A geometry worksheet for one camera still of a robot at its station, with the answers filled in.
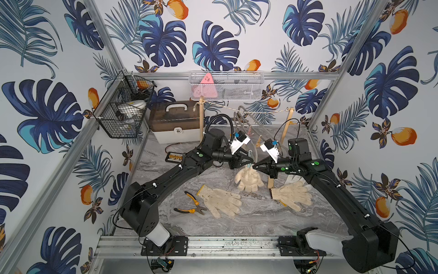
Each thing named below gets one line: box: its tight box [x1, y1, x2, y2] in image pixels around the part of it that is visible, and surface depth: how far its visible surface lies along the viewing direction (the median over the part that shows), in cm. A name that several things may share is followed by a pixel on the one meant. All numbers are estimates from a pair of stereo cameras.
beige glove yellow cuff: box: [196, 184, 242, 220], surface depth 89 cm
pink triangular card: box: [193, 72, 218, 99], surface depth 92 cm
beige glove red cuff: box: [234, 166, 265, 193], surface depth 80 cm
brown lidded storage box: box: [149, 100, 201, 144], surface depth 103 cm
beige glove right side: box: [269, 174, 313, 212], surface depth 90 cm
